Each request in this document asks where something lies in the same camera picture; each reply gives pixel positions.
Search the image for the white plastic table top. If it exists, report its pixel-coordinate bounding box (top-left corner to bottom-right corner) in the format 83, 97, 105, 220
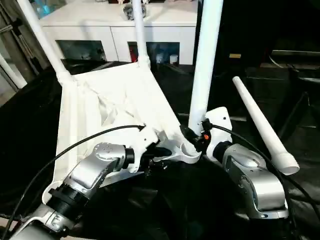
42, 61, 204, 206

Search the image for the black plastic mat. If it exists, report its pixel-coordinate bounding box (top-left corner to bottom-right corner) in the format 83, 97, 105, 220
0, 59, 320, 240

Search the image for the dark crumpled bundle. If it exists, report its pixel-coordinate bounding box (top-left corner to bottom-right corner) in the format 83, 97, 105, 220
122, 2, 152, 20

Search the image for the white cabinet with glass doors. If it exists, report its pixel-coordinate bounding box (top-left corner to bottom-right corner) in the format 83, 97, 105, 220
39, 0, 199, 67

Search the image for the light blue plastic film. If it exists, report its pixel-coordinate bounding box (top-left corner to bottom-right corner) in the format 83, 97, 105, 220
30, 0, 67, 19

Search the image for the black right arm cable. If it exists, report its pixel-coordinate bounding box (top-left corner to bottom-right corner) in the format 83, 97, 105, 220
202, 124, 320, 222

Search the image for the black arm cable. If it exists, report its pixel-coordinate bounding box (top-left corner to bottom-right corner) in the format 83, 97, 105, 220
202, 124, 320, 222
0, 124, 147, 237

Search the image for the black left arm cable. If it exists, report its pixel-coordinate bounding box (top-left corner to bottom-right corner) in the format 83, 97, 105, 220
0, 124, 147, 237

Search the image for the black bench with silver rail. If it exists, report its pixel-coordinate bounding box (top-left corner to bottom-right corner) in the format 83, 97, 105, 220
269, 49, 320, 87

